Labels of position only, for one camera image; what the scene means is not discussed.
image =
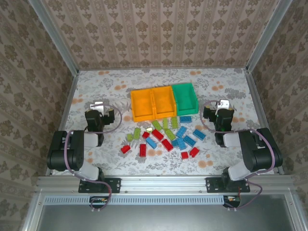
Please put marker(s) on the floral tablecloth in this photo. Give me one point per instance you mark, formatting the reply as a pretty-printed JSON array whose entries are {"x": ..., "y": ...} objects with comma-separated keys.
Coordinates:
[{"x": 216, "y": 79}]

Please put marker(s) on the green plastic bin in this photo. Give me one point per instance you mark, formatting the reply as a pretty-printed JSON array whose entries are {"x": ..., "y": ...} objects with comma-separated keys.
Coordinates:
[{"x": 185, "y": 97}]

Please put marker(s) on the grey metal panel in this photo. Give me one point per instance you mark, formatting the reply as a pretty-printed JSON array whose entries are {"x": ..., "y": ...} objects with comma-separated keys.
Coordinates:
[{"x": 154, "y": 219}]

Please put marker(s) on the red lego brick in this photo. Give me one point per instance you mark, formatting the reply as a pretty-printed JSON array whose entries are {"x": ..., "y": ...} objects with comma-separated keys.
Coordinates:
[
  {"x": 143, "y": 150},
  {"x": 194, "y": 151},
  {"x": 145, "y": 134},
  {"x": 167, "y": 145},
  {"x": 125, "y": 149},
  {"x": 157, "y": 134},
  {"x": 184, "y": 155}
]

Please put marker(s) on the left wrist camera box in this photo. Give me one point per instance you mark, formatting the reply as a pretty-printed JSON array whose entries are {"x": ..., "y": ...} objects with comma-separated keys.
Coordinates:
[{"x": 96, "y": 106}]

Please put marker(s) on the blue lego brick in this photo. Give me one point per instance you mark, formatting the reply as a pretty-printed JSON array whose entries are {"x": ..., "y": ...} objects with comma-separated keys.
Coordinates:
[
  {"x": 181, "y": 131},
  {"x": 151, "y": 142},
  {"x": 181, "y": 144},
  {"x": 189, "y": 140},
  {"x": 199, "y": 134},
  {"x": 174, "y": 143},
  {"x": 185, "y": 119}
]

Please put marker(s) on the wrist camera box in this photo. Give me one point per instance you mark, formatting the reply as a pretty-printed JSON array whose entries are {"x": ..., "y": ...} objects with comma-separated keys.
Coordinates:
[
  {"x": 96, "y": 106},
  {"x": 223, "y": 104}
]

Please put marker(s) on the aluminum base rail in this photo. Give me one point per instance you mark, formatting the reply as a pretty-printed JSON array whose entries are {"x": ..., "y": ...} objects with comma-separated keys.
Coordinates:
[{"x": 163, "y": 184}]

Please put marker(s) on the aluminum table side rail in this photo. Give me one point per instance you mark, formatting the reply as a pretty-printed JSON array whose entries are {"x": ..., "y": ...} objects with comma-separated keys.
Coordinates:
[
  {"x": 258, "y": 103},
  {"x": 64, "y": 115}
]

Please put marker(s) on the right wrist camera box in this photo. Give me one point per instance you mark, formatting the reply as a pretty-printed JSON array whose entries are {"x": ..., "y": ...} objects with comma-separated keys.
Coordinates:
[{"x": 223, "y": 104}]

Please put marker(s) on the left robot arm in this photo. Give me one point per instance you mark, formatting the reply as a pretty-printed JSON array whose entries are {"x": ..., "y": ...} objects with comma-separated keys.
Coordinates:
[{"x": 65, "y": 154}]

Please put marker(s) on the aluminum frame post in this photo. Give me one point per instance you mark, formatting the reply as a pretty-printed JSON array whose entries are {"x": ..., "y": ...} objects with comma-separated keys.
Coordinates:
[
  {"x": 54, "y": 36},
  {"x": 268, "y": 36}
]

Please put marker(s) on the black wiring junction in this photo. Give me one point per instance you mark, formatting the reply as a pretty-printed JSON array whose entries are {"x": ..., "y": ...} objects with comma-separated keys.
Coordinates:
[
  {"x": 98, "y": 201},
  {"x": 231, "y": 201}
]

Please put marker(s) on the small shiny green lego brick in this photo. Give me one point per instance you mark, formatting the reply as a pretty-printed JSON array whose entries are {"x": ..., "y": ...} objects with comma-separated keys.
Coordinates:
[{"x": 149, "y": 130}]

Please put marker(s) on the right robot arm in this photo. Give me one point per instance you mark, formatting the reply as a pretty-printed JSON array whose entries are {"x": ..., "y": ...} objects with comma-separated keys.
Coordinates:
[{"x": 262, "y": 154}]

